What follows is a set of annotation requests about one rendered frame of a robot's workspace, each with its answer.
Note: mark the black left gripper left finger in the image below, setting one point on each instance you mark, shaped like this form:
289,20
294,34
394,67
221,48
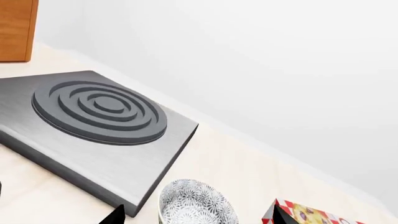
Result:
115,216

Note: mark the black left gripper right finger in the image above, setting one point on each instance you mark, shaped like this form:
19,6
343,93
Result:
280,217

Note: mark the floral patterned black white bowl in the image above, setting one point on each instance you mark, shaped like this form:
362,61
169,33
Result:
196,203

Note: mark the red white checkered box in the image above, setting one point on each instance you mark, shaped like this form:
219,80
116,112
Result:
314,214

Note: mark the grey flat stove burner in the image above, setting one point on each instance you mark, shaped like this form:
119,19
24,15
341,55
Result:
93,130

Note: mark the brown wooden cabinet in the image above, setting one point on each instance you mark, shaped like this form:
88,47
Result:
15,30

